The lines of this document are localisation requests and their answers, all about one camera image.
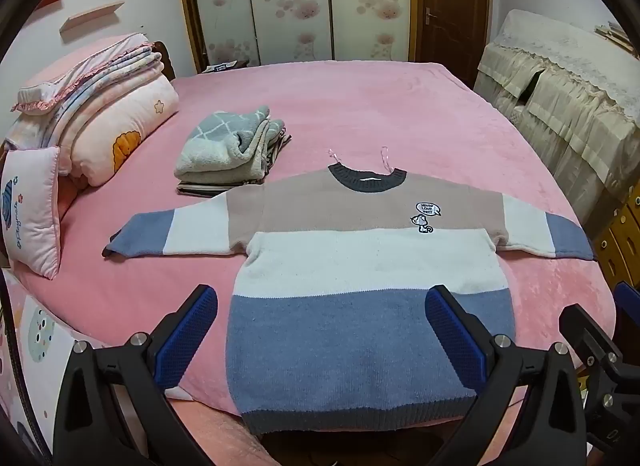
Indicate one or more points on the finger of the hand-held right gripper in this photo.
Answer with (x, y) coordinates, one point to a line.
(602, 376)
(629, 296)

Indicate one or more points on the lace covered furniture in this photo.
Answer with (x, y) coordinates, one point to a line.
(565, 110)

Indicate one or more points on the pink cartoon print folded quilt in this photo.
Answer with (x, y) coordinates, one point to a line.
(115, 135)

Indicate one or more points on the dark bedside item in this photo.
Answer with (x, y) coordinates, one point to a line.
(225, 66)

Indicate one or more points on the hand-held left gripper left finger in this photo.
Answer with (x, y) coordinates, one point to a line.
(185, 341)

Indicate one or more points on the striped folded garment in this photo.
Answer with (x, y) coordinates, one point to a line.
(200, 190)

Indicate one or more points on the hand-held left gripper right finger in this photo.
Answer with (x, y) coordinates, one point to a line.
(456, 341)

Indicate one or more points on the wooden wall shelf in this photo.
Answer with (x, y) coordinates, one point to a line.
(92, 16)

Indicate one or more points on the pink bed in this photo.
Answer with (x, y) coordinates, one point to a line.
(360, 110)

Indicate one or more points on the yellow cabinet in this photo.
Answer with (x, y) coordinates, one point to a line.
(622, 241)

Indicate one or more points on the brown wooden door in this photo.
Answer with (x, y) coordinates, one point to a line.
(457, 5)

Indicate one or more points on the pastel folded blanket with ruffle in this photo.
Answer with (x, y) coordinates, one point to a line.
(95, 70)

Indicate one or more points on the flower print sliding wardrobe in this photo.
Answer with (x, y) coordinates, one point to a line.
(295, 0)

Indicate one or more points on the brown wooden headboard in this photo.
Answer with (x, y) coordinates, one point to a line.
(165, 58)

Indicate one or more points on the striped knit sweater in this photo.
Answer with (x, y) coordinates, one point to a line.
(350, 266)

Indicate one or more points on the white and pink pillow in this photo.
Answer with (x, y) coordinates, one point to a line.
(27, 211)

